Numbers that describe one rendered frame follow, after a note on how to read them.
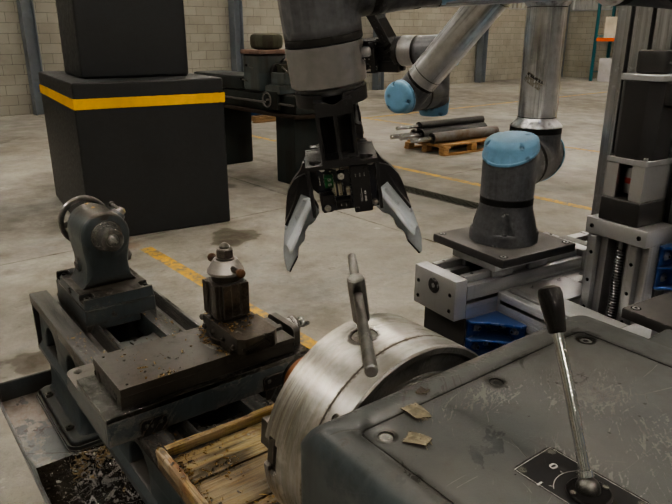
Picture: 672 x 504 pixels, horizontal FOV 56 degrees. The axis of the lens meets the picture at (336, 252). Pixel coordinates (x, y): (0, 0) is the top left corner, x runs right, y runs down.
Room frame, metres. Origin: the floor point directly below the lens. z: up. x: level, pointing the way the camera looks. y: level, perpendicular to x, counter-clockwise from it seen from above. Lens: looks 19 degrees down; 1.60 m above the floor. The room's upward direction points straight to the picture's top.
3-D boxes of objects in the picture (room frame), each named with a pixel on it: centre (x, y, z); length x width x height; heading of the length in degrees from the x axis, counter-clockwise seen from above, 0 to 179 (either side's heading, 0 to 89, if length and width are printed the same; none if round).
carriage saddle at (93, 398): (1.26, 0.33, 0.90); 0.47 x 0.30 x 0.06; 127
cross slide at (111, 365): (1.23, 0.29, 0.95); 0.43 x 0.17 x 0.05; 127
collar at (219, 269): (1.27, 0.23, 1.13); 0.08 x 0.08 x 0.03
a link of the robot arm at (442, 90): (1.63, -0.24, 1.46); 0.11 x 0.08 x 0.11; 143
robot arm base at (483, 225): (1.37, -0.38, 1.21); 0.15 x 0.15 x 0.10
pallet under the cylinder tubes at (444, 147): (9.40, -1.74, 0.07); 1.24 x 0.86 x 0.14; 126
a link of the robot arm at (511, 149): (1.38, -0.38, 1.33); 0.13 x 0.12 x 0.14; 143
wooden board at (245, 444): (0.94, 0.09, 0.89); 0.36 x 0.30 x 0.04; 127
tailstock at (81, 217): (1.70, 0.67, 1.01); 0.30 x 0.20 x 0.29; 37
